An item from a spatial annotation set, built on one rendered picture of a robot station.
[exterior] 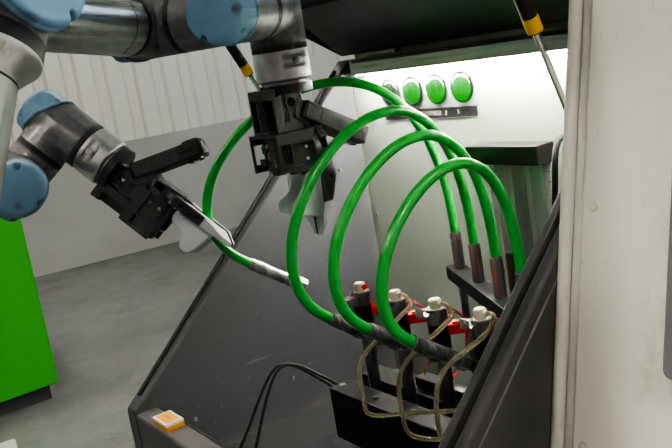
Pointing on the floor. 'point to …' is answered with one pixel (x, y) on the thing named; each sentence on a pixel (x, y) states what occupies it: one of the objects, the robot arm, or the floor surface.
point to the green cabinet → (21, 327)
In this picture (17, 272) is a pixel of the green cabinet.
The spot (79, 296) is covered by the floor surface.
